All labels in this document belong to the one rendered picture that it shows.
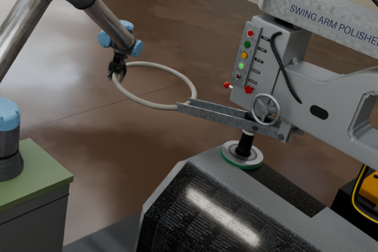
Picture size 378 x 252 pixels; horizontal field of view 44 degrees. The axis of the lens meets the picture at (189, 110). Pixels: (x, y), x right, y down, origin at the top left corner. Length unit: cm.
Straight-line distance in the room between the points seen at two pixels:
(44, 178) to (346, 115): 121
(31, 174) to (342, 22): 132
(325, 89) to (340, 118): 13
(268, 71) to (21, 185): 110
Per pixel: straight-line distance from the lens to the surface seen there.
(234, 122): 227
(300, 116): 203
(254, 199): 212
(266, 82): 206
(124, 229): 301
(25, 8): 195
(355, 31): 186
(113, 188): 332
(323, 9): 190
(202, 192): 218
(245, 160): 231
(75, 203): 317
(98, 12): 204
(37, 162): 199
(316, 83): 197
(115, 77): 259
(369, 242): 218
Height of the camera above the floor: 205
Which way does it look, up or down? 27 degrees down
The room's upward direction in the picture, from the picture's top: 13 degrees clockwise
